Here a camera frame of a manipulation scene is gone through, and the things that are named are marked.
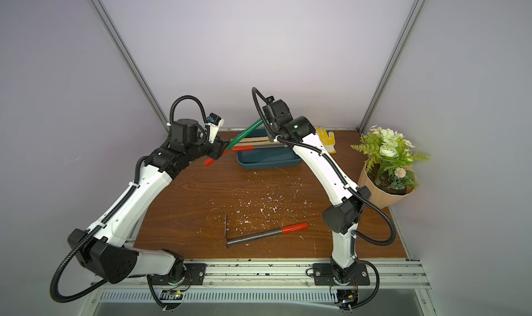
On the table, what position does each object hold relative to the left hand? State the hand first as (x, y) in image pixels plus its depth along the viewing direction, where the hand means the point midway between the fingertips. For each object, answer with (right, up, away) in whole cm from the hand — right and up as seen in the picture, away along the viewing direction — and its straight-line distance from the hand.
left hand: (227, 138), depth 75 cm
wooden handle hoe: (+9, -1, +29) cm, 31 cm away
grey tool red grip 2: (+12, -38, +5) cm, 41 cm away
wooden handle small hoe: (+8, +1, +29) cm, 30 cm away
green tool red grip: (+4, 0, +3) cm, 5 cm away
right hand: (+19, +6, +1) cm, 20 cm away
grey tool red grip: (+1, -4, +27) cm, 27 cm away
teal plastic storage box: (+14, -9, +35) cm, 38 cm away
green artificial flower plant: (+59, -7, -3) cm, 60 cm away
